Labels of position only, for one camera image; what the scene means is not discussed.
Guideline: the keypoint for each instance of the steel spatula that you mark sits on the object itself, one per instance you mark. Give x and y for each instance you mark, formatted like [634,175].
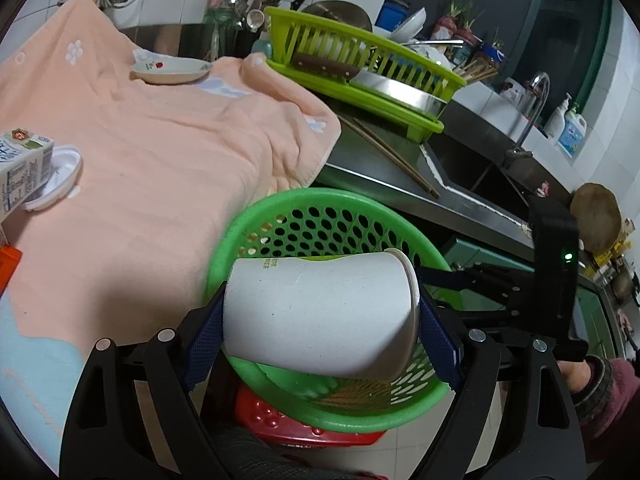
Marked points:
[435,42]

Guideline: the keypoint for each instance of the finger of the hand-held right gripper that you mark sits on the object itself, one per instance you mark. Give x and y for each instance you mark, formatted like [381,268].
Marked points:
[500,320]
[495,285]

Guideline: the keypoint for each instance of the bundle of chopsticks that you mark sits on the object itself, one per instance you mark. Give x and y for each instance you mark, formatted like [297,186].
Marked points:
[477,70]

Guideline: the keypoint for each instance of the teal dish soap bottle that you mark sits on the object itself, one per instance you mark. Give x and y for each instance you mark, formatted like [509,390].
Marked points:
[262,46]

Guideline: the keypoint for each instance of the steel pot lid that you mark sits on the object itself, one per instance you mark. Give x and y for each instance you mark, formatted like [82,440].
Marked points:
[340,12]

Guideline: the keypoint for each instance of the blue plastic container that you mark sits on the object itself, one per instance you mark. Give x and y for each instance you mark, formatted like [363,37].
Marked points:
[392,15]

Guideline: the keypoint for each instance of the white milk carton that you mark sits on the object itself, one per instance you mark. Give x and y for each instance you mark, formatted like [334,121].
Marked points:
[22,170]

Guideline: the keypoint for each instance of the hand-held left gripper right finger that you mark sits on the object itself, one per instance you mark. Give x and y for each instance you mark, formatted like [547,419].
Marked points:
[440,347]

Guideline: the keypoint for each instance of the stacked white bowls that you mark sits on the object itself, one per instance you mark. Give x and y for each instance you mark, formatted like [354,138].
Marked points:
[412,22]

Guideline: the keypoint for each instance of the glass utensil holder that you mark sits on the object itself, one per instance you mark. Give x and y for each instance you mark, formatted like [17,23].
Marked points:
[220,30]

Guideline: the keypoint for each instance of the white plastic lid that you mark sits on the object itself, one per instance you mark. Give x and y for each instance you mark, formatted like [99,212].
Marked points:
[62,170]

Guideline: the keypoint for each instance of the green perforated plastic basket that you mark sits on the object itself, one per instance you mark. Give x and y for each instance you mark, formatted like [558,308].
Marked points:
[310,220]

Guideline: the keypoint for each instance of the peach flower-print towel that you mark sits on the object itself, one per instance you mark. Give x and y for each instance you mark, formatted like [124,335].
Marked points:
[160,160]

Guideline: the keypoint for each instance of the lime green dish rack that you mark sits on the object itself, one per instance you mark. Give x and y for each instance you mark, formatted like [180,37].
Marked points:
[325,30]

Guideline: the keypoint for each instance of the red plastic stool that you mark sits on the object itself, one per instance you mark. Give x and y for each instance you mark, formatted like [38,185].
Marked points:
[260,412]

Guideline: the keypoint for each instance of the small white container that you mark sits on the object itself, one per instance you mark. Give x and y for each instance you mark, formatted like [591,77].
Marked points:
[512,92]

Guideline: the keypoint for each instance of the wooden chopstick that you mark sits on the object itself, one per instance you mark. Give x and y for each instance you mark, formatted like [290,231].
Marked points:
[385,157]
[400,157]

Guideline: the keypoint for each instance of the chrome faucet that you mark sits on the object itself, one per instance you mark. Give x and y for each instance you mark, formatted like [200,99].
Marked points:
[537,105]

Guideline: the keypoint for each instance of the steel ladle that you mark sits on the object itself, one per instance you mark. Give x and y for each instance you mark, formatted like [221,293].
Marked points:
[232,2]

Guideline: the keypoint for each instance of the white pump soap bottle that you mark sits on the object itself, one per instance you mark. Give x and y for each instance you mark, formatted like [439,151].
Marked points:
[556,120]

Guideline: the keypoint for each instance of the round wooden cutting board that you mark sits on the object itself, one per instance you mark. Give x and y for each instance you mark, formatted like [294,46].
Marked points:
[595,217]

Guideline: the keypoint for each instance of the person's right hand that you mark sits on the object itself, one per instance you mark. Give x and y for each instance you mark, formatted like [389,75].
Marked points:
[572,375]

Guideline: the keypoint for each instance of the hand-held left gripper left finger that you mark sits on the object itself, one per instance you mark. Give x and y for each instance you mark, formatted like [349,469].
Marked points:
[205,332]

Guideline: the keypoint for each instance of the person's right forearm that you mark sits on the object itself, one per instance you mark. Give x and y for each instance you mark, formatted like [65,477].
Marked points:
[615,400]

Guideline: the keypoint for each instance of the stainless steel sink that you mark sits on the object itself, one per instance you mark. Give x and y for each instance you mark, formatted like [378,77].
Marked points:
[475,160]

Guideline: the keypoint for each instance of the white paper cup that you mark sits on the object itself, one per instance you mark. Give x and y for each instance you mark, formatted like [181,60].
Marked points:
[320,310]

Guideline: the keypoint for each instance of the small strawberry-print plate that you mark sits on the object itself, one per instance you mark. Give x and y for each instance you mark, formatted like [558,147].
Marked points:
[170,72]

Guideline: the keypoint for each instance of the blue-label green-cap detergent bottle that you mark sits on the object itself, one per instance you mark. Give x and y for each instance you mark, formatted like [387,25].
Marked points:
[572,132]

